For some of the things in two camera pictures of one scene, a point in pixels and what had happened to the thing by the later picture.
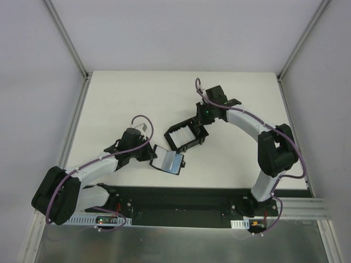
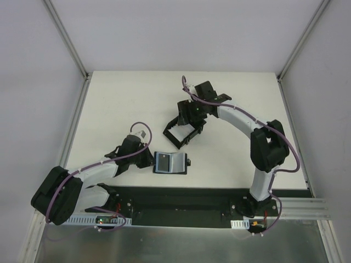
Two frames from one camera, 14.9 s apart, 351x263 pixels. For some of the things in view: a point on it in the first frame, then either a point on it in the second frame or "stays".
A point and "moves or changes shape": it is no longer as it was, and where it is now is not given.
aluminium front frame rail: (301, 209) stays
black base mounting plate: (185, 206) stays
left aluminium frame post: (66, 38) stays
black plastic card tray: (182, 136) moves or changes shape
